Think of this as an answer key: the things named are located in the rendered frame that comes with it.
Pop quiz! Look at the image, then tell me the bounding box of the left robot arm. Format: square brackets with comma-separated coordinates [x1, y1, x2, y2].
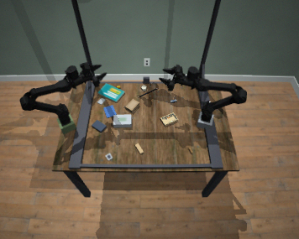
[176, 66, 247, 123]

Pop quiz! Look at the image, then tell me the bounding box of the teal book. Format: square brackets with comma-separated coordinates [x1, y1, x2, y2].
[97, 83, 125, 103]

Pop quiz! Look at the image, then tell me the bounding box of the small tan wooden box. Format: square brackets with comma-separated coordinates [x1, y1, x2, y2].
[125, 99, 139, 113]

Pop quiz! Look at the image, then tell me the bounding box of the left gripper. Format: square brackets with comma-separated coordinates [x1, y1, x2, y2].
[159, 65, 186, 91]

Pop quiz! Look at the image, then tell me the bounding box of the light tan rectangular block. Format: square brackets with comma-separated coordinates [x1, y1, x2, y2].
[135, 143, 144, 153]

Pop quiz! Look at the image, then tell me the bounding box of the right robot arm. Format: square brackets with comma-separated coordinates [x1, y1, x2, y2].
[20, 63, 91, 126]

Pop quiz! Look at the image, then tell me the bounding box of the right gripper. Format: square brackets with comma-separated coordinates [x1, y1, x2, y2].
[79, 62, 107, 87]

